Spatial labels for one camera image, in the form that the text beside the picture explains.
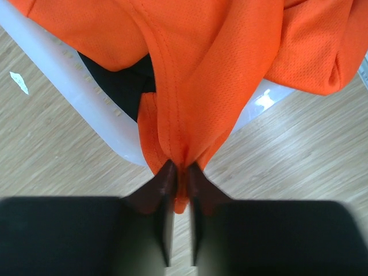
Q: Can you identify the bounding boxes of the white paper scrap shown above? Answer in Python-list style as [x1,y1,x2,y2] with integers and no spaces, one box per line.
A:
[9,71,29,95]

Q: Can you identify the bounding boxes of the black t-shirt in basket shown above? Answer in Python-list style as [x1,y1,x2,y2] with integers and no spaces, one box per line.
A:
[79,53,156,121]

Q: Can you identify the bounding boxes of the orange t-shirt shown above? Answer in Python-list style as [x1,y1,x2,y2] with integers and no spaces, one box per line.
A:
[7,0,368,215]

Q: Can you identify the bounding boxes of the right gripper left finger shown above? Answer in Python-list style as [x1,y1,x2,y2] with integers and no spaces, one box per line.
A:
[1,161,177,275]

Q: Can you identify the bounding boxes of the white plastic laundry basket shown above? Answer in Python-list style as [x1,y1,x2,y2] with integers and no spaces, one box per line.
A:
[0,0,368,168]

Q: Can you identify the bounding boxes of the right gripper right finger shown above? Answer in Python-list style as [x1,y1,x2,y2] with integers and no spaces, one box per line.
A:
[187,164,367,275]

